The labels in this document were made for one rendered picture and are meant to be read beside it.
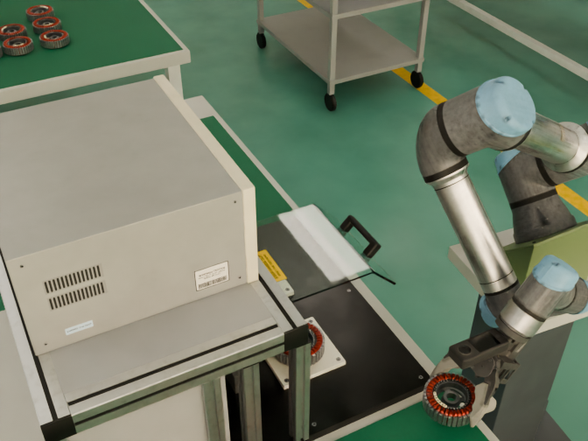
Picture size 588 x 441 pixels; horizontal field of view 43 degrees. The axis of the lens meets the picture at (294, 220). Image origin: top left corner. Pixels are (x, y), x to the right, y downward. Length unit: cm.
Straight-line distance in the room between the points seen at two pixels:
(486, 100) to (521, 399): 105
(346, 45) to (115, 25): 156
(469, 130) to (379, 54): 280
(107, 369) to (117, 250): 19
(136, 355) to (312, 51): 319
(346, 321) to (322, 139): 215
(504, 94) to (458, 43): 345
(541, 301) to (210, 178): 66
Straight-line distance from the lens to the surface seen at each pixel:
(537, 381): 220
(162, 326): 125
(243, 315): 126
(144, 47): 301
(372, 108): 406
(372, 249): 148
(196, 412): 129
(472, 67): 459
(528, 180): 185
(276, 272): 140
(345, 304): 176
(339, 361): 163
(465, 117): 144
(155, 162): 127
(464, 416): 151
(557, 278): 144
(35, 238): 115
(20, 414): 168
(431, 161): 150
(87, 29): 322
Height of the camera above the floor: 201
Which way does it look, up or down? 39 degrees down
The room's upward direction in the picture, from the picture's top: straight up
